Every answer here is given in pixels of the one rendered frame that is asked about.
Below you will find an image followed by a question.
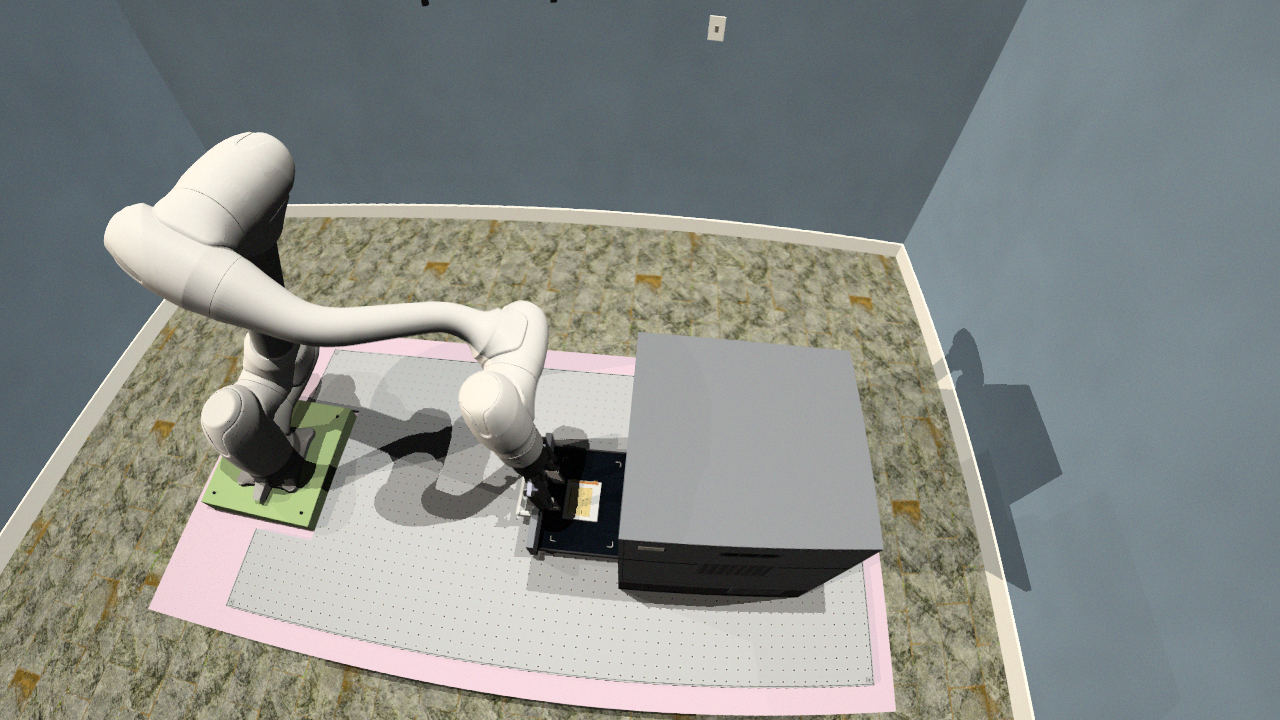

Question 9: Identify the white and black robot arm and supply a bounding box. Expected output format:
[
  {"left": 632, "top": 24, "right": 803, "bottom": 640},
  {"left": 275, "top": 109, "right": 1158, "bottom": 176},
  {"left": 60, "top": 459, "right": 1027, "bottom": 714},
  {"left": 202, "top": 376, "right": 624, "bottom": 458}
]
[{"left": 104, "top": 132, "right": 549, "bottom": 502}]

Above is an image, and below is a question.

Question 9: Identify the dark grey instrument cabinet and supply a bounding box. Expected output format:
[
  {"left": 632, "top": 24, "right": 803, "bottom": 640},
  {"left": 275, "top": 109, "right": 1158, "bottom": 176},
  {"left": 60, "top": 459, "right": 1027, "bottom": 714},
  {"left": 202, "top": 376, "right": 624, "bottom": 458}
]
[{"left": 516, "top": 332, "right": 884, "bottom": 597}]

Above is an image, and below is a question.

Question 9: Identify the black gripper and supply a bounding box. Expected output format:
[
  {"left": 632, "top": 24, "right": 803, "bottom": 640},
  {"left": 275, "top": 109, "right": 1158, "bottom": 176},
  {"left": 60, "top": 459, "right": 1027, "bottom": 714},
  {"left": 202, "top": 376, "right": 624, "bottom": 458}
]
[{"left": 513, "top": 437, "right": 564, "bottom": 511}]

